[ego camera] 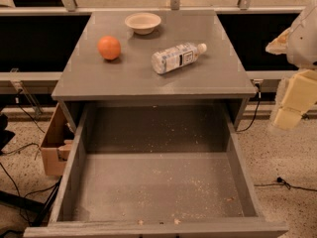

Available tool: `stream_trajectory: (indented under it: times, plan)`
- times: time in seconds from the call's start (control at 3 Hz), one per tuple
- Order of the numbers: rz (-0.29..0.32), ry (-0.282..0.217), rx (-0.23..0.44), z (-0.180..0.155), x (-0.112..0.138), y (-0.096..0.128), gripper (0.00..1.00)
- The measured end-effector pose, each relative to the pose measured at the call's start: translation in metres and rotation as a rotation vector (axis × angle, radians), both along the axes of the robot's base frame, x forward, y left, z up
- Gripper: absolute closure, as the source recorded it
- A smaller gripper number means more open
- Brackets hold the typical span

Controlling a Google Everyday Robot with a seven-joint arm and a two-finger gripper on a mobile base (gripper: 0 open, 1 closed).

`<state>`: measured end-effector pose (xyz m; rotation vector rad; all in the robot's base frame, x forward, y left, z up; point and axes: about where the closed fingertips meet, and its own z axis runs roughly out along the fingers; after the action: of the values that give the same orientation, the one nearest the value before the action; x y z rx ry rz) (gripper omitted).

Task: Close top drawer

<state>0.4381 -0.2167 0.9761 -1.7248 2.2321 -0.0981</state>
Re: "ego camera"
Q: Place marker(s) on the metal railing frame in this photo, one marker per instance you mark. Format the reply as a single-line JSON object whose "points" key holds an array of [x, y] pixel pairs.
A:
{"points": [[95, 91]]}

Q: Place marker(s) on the grey drawer cabinet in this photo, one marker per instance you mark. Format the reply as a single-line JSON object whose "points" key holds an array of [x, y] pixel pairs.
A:
{"points": [[219, 70]]}

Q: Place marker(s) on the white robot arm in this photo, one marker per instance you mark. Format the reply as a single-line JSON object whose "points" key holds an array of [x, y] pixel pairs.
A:
{"points": [[299, 41]]}

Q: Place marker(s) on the grey top drawer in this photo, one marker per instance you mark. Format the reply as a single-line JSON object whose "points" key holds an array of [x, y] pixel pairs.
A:
{"points": [[156, 172]]}

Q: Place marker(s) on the black tripod stand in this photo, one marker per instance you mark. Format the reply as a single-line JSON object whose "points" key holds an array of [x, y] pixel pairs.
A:
{"points": [[35, 212]]}

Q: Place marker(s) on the white paper bowl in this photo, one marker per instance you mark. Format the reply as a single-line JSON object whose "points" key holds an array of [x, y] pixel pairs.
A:
{"points": [[143, 23]]}

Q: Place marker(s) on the orange fruit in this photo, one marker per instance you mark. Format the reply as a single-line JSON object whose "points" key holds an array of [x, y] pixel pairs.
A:
{"points": [[109, 48]]}

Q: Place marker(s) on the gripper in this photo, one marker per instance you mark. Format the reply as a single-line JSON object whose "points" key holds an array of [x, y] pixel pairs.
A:
{"points": [[304, 44]]}

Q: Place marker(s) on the brown cardboard box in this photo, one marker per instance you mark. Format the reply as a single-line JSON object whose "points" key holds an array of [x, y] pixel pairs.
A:
{"points": [[56, 144]]}

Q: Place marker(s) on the clear plastic water bottle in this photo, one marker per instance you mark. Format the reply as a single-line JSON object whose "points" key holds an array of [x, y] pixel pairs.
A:
{"points": [[176, 57]]}

